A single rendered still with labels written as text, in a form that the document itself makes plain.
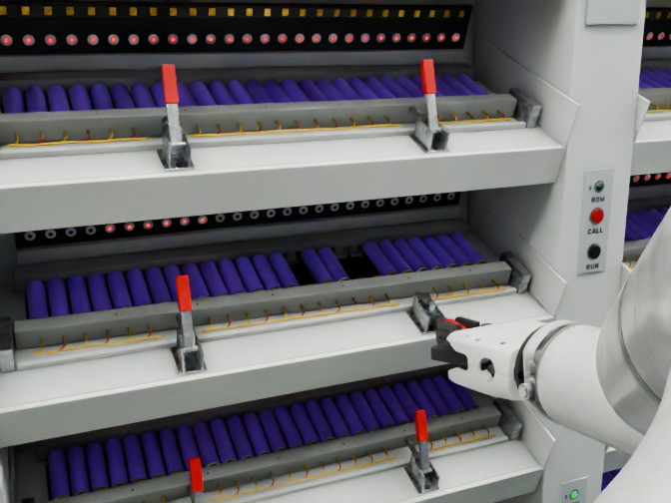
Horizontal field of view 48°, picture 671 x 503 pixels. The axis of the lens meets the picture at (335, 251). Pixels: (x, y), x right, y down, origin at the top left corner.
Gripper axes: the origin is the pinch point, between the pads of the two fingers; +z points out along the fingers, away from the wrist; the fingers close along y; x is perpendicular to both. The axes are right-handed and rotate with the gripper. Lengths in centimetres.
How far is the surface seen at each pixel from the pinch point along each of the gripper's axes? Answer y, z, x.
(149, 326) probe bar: -29.8, 10.5, 3.7
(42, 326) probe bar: -39.8, 10.7, 5.1
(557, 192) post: 15.9, 3.4, 13.6
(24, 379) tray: -41.9, 8.1, 0.9
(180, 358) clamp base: -27.7, 6.2, 0.9
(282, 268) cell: -13.7, 15.3, 7.2
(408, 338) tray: -3.1, 5.4, -0.8
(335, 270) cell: -7.7, 14.1, 6.4
